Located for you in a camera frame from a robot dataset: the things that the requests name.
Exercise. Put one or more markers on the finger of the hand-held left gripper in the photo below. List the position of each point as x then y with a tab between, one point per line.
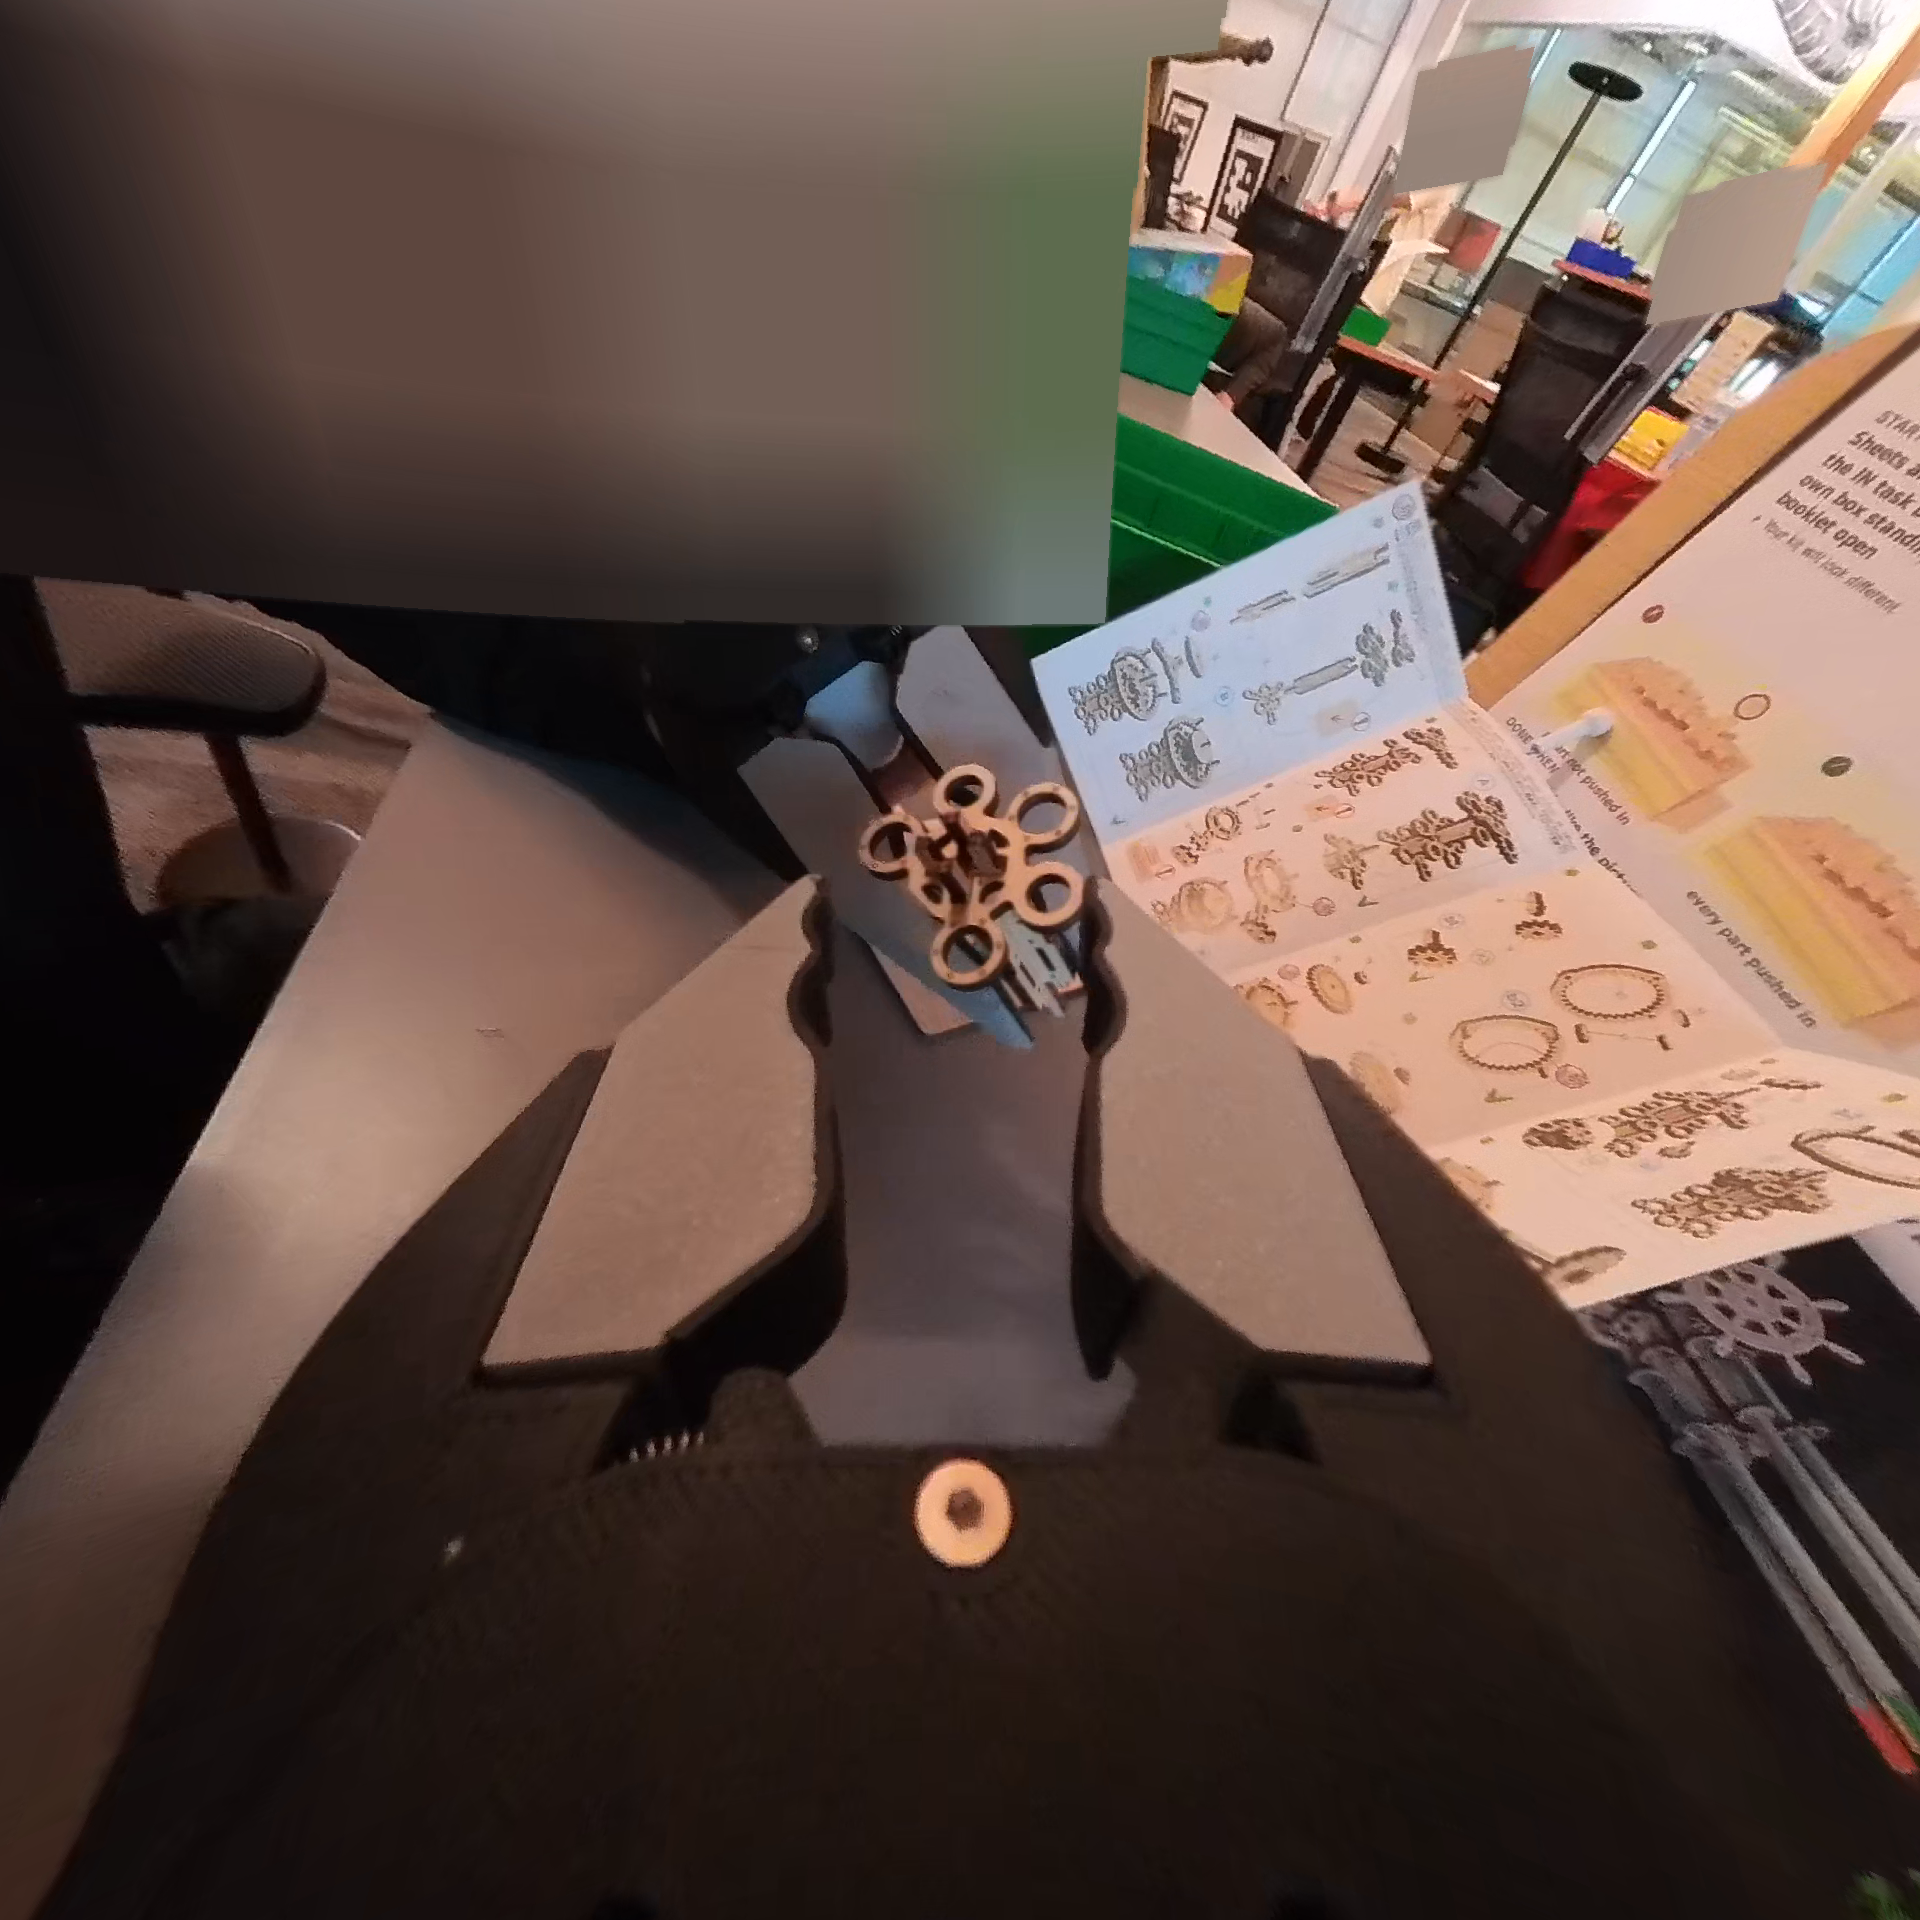
964	699
820	820

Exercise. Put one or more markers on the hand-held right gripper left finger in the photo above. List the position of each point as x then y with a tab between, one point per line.
676	1172

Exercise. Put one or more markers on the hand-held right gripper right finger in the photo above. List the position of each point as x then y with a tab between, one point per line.
1245	1185

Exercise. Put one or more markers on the ringed wooden model part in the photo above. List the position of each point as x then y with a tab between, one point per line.
938	904

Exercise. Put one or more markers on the black model kit box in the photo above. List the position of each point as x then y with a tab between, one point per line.
1799	1441

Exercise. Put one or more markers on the large green plastic crate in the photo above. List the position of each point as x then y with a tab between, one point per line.
1202	518

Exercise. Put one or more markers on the folded paper instruction booklet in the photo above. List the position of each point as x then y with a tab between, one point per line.
1350	901

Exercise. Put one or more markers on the small green plastic crate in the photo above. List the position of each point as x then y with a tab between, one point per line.
1178	345

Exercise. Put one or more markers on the colourful box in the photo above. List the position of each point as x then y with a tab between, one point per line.
1195	270

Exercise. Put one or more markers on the red-topped table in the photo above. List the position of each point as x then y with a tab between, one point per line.
1411	369

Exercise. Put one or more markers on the black office chair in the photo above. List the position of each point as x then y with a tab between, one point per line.
1559	389

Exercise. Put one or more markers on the black floor lamp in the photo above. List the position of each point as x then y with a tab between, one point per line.
1516	241

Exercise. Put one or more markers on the cardboard instruction board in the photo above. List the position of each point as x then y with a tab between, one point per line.
1770	676

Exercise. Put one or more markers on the black and white wall poster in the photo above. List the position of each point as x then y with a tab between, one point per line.
1248	167
1184	137

